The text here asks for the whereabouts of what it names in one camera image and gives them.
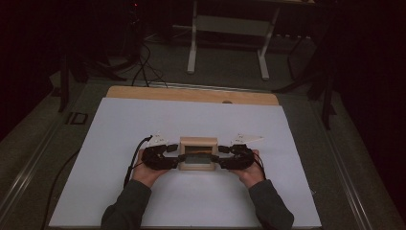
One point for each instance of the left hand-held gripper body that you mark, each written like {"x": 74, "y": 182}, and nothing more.
{"x": 154, "y": 159}

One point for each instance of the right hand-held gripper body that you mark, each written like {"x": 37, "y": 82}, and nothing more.
{"x": 239, "y": 159}

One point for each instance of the wooden picture frame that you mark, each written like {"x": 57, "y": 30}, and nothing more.
{"x": 198, "y": 142}

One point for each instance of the person's left hand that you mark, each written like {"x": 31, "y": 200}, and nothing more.
{"x": 145, "y": 175}

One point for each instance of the person's right hand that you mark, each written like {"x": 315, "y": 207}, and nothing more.
{"x": 252, "y": 175}

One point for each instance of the white table mat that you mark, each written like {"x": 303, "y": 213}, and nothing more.
{"x": 198, "y": 198}

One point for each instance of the round table grommet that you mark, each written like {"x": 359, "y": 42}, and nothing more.
{"x": 227, "y": 102}

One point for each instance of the black floor socket box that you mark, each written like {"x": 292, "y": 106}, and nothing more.
{"x": 76, "y": 118}

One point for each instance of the black metal stand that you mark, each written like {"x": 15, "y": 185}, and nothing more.
{"x": 325, "y": 96}
{"x": 65, "y": 86}

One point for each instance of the metal floor rail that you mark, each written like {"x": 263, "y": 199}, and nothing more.
{"x": 204, "y": 86}
{"x": 28, "y": 172}
{"x": 346, "y": 179}

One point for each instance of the white metal table frame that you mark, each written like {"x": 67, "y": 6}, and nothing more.
{"x": 230, "y": 25}

